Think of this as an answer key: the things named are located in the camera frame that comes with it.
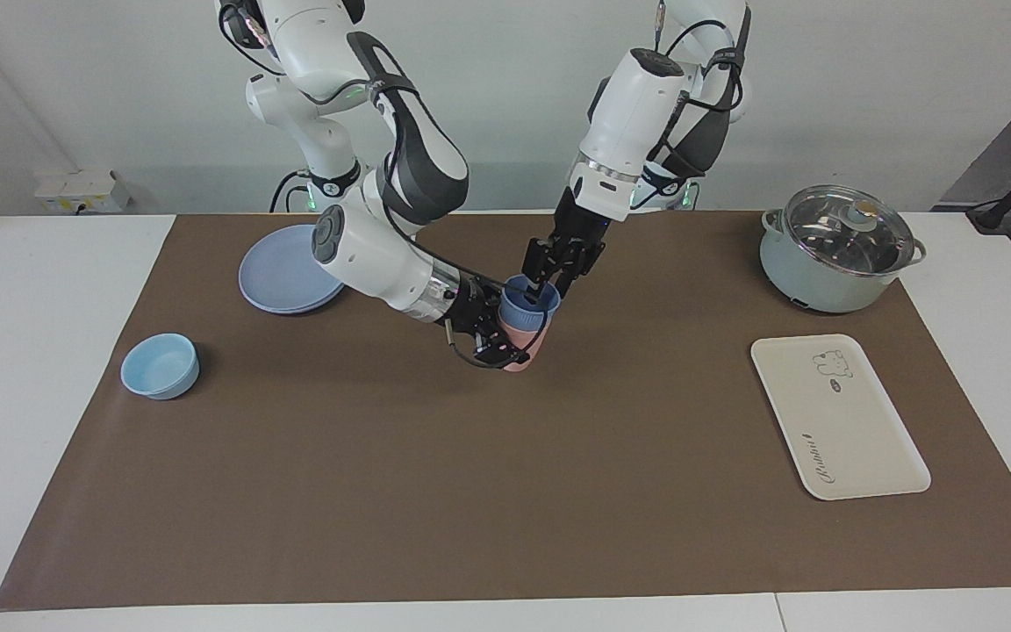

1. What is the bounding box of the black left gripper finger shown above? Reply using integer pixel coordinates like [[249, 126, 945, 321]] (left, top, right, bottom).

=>
[[556, 244, 605, 299], [521, 237, 559, 295]]

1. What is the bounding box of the pink cup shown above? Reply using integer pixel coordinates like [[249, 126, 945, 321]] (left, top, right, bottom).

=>
[[503, 320, 550, 375]]

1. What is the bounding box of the blue ribbed cup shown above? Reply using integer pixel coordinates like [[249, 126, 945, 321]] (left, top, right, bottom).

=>
[[498, 275, 562, 332]]

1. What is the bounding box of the cream rectangular tray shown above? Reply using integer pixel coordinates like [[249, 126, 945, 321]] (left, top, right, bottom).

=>
[[750, 334, 932, 501]]

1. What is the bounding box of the brown table mat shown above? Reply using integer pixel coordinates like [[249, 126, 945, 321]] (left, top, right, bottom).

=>
[[0, 211, 1011, 610]]

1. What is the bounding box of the blue round plate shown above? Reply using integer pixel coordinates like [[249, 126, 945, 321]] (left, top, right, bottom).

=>
[[238, 225, 344, 315]]

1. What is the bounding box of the pale green cooking pot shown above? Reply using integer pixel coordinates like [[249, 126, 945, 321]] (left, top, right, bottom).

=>
[[759, 206, 928, 314]]

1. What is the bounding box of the glass pot lid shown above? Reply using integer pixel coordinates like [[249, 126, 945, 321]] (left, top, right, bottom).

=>
[[782, 185, 916, 277]]

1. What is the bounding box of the light blue bowl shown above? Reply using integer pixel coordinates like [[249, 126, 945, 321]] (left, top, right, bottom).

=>
[[120, 333, 201, 400]]

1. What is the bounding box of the white power strip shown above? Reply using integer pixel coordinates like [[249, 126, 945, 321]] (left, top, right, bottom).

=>
[[34, 169, 131, 214]]

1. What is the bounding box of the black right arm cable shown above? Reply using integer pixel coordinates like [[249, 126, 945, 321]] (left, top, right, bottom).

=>
[[216, 0, 550, 370]]

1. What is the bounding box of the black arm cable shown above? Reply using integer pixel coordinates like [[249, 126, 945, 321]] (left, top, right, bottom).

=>
[[216, 0, 550, 370], [653, 0, 748, 115]]

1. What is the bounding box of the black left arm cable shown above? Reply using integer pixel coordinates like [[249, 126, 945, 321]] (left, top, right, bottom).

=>
[[653, 0, 748, 115]]

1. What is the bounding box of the black base cable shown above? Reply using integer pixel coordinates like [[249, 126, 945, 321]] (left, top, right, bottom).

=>
[[270, 169, 309, 213]]

